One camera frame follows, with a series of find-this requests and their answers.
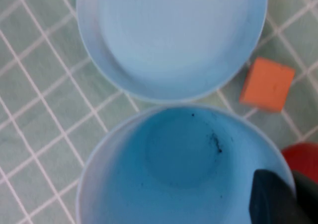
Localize orange foam cube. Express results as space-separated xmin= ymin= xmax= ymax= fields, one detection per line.
xmin=238 ymin=57 xmax=296 ymax=113

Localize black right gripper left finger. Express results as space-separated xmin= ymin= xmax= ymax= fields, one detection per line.
xmin=249 ymin=169 xmax=312 ymax=224

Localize red apple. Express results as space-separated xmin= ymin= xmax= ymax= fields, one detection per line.
xmin=281 ymin=142 xmax=318 ymax=184

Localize light blue plate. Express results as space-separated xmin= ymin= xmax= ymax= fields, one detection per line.
xmin=76 ymin=0 xmax=269 ymax=103

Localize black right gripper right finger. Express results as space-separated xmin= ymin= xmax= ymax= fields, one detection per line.
xmin=292 ymin=170 xmax=318 ymax=224

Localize green checked tablecloth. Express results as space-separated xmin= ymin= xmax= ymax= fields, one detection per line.
xmin=0 ymin=0 xmax=318 ymax=224

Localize light blue plastic cup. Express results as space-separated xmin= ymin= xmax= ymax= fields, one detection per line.
xmin=76 ymin=104 xmax=298 ymax=224

